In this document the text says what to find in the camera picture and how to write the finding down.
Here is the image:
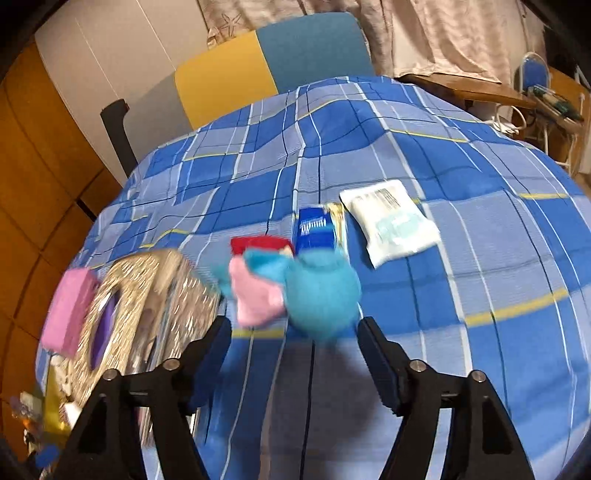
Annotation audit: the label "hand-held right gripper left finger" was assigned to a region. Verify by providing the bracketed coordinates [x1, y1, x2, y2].
[54, 315, 232, 480]

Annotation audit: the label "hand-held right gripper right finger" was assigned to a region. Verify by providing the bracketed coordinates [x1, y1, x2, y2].
[358, 317, 539, 480]

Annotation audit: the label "pink soft cloth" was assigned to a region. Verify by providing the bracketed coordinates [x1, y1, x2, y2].
[229, 256, 286, 327]

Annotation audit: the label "teal plush toy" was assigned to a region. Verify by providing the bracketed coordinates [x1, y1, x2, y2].
[217, 249, 362, 343]

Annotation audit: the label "red soft cloth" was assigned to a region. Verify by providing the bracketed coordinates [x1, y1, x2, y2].
[231, 235, 295, 258]

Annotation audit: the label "white tissue packet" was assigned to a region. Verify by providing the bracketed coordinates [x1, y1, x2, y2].
[340, 180, 443, 269]

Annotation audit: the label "blue tissue packet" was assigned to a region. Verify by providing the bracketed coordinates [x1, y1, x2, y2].
[295, 208, 343, 257]

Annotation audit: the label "pink box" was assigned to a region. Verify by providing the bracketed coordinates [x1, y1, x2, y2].
[41, 268, 100, 358]

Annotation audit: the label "blue checked blanket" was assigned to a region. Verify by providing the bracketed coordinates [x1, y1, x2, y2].
[34, 76, 591, 480]

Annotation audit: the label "gold striped packet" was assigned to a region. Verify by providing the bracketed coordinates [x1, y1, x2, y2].
[325, 203, 348, 256]

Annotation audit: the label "golden yellow cloth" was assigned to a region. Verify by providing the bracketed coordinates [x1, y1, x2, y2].
[43, 367, 77, 437]

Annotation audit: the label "wooden wardrobe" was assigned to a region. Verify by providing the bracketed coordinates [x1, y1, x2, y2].
[0, 37, 124, 418]

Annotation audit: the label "grey yellow blue chair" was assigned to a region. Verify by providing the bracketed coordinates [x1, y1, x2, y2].
[100, 11, 376, 178]

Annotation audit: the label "wooden table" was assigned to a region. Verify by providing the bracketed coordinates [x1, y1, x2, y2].
[401, 73, 539, 110]

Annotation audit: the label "green tools on chair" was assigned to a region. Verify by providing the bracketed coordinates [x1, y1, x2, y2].
[527, 84, 583, 124]

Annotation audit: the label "blue backed metal chair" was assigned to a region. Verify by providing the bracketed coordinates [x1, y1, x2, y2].
[516, 52, 583, 177]

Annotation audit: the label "beige patterned curtain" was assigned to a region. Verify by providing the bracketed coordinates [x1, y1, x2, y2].
[198, 0, 546, 85]

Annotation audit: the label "white power cable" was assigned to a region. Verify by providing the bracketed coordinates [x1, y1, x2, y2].
[484, 102, 528, 136]

